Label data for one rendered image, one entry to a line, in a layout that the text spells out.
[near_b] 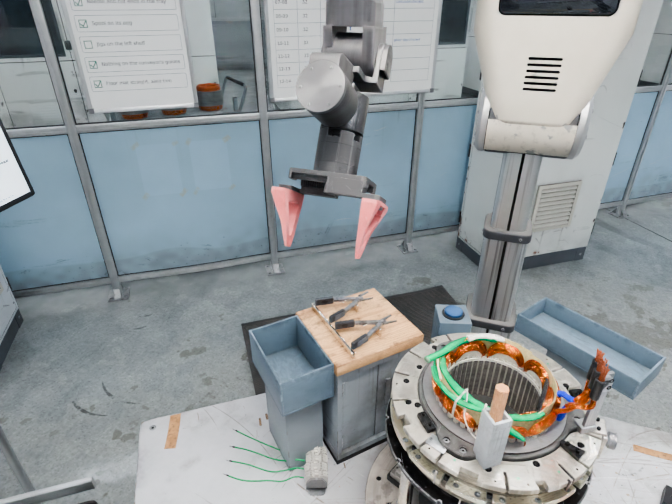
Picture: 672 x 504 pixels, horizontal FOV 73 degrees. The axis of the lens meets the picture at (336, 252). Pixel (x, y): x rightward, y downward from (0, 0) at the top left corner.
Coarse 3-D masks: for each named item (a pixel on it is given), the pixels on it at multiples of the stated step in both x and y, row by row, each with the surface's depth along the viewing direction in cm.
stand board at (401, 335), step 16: (336, 304) 100; (368, 304) 100; (384, 304) 100; (304, 320) 95; (320, 320) 95; (400, 320) 95; (320, 336) 91; (352, 336) 91; (384, 336) 91; (400, 336) 91; (416, 336) 91; (336, 352) 87; (368, 352) 87; (384, 352) 88; (336, 368) 84; (352, 368) 86
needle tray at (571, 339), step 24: (528, 312) 100; (552, 312) 102; (576, 312) 98; (528, 336) 97; (552, 336) 92; (576, 336) 97; (600, 336) 95; (624, 336) 91; (576, 360) 89; (624, 360) 91; (648, 360) 88; (624, 384) 83; (648, 384) 86
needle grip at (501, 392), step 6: (498, 384) 58; (498, 390) 57; (504, 390) 57; (498, 396) 57; (504, 396) 57; (492, 402) 58; (498, 402) 58; (504, 402) 57; (492, 408) 59; (498, 408) 58; (504, 408) 58; (492, 414) 59; (498, 414) 58; (498, 420) 59
